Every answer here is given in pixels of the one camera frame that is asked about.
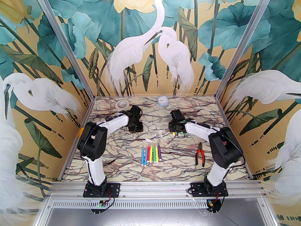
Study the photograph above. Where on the controller board with yellow plug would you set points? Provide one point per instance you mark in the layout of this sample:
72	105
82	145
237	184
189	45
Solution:
211	204

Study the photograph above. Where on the blue highlighter pen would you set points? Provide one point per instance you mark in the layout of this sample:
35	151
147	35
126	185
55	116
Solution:
146	158
143	156

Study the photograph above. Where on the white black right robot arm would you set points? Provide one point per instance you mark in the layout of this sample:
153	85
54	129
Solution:
200	128

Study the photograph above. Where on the small light blue case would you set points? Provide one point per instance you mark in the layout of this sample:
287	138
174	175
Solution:
162	101

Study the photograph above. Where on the beige masking tape roll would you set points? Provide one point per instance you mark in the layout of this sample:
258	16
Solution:
122	109

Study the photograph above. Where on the green controller circuit board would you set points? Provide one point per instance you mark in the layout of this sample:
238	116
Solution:
102	204

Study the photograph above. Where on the grey metal front panel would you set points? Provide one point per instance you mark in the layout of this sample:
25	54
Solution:
152	216

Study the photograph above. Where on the pink highlighter pen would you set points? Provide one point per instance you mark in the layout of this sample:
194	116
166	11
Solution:
148	153

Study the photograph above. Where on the aluminium frame post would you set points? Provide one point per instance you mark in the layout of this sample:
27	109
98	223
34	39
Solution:
243	43
65	43

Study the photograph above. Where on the aluminium front rail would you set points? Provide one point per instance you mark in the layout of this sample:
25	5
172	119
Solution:
152	189

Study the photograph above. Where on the clear plastic pen cap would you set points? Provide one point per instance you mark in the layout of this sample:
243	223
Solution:
160	132
148	140

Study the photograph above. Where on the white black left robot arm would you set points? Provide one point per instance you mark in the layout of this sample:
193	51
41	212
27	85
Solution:
117	122

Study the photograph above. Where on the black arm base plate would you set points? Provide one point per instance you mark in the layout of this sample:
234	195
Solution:
196	189
112	188

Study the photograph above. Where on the orange round object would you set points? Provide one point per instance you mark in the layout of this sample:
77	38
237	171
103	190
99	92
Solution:
81	132

